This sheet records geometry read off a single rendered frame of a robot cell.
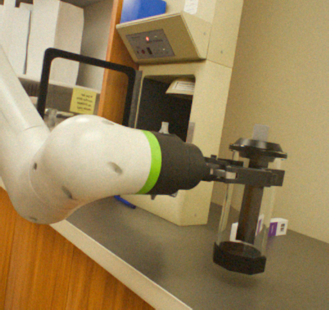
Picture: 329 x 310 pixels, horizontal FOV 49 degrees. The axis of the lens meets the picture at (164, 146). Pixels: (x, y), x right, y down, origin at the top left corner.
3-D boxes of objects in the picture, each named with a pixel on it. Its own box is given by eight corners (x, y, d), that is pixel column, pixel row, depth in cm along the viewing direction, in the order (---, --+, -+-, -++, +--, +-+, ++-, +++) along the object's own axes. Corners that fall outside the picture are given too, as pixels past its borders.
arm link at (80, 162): (70, 183, 38) (62, 91, 41) (26, 214, 46) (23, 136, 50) (172, 187, 46) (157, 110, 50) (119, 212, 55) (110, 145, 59)
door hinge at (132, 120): (121, 182, 127) (138, 71, 125) (125, 184, 125) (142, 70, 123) (117, 182, 126) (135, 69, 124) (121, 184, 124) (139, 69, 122)
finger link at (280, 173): (258, 167, 62) (261, 168, 62) (281, 169, 67) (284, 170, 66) (255, 184, 63) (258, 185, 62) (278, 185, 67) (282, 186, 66)
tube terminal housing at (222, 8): (172, 197, 143) (204, 0, 139) (236, 222, 119) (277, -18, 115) (119, 197, 127) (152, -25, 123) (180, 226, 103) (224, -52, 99)
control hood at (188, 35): (139, 63, 125) (143, 34, 124) (207, 59, 100) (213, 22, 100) (110, 55, 118) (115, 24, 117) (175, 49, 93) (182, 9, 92)
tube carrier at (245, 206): (234, 246, 77) (252, 146, 77) (278, 265, 69) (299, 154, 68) (198, 249, 71) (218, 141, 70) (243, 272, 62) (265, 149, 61)
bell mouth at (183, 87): (193, 101, 130) (195, 85, 130) (231, 103, 117) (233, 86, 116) (154, 92, 119) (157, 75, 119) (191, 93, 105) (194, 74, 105)
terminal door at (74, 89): (119, 184, 125) (136, 68, 123) (26, 180, 109) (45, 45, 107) (118, 184, 126) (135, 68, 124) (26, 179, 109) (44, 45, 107)
